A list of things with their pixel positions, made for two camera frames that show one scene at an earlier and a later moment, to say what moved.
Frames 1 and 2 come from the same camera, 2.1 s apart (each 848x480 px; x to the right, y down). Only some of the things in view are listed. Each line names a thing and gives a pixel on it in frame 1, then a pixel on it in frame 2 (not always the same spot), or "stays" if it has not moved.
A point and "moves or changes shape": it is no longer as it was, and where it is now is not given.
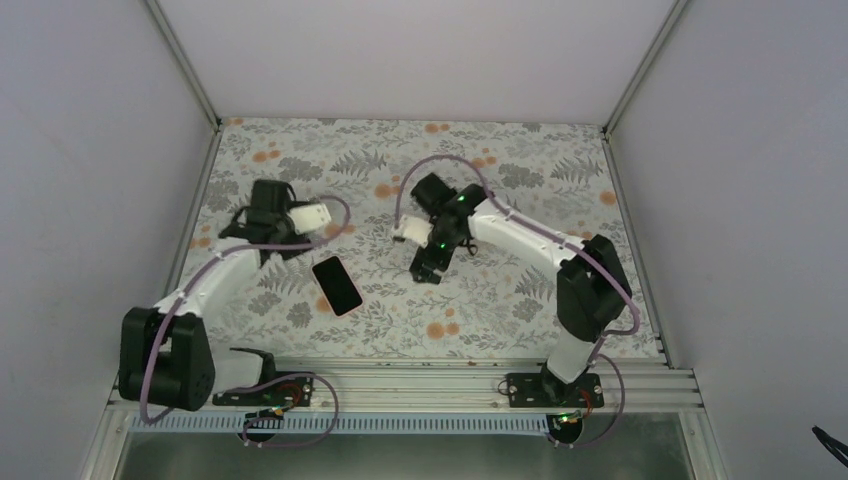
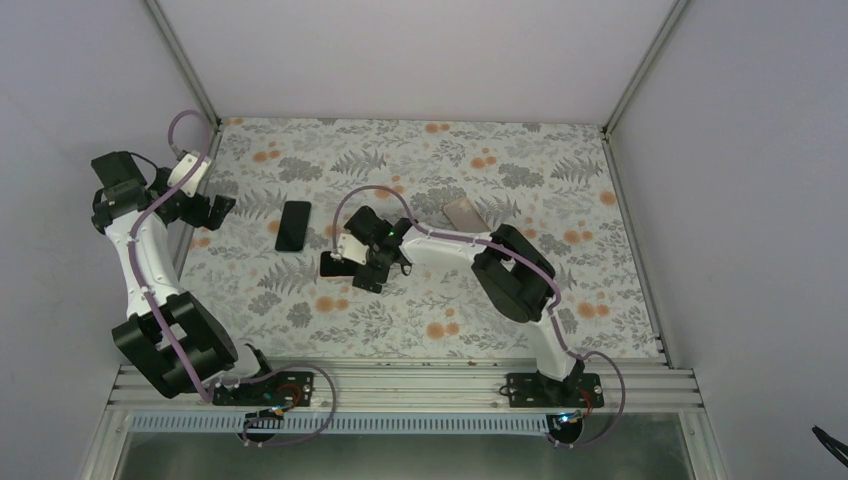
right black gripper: [418, 267] → [379, 277]
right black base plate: [542, 390] stays
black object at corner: [827, 440] stays
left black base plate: [290, 389] stays
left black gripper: [291, 253] → [214, 219]
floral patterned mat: [495, 300] stays
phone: [337, 285] moves or changes shape
